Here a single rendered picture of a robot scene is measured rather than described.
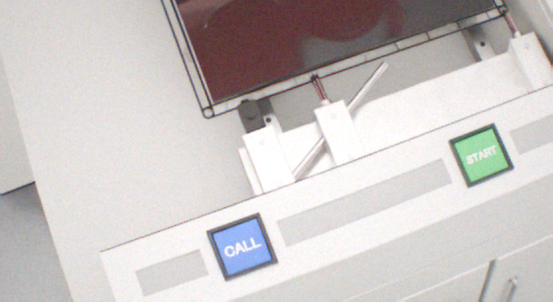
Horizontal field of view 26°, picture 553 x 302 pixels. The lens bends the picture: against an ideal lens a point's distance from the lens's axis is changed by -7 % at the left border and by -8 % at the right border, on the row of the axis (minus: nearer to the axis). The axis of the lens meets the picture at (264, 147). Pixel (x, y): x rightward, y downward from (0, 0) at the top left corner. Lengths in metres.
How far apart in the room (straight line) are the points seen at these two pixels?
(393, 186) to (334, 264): 0.10
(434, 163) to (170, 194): 0.32
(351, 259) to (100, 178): 0.35
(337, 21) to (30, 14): 0.40
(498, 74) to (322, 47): 0.21
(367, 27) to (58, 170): 0.39
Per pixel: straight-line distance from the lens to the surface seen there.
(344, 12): 1.42
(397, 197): 1.27
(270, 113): 1.42
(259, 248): 1.24
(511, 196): 1.29
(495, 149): 1.28
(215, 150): 1.44
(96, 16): 1.55
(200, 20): 1.43
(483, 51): 1.46
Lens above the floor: 2.13
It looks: 66 degrees down
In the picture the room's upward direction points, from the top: 11 degrees counter-clockwise
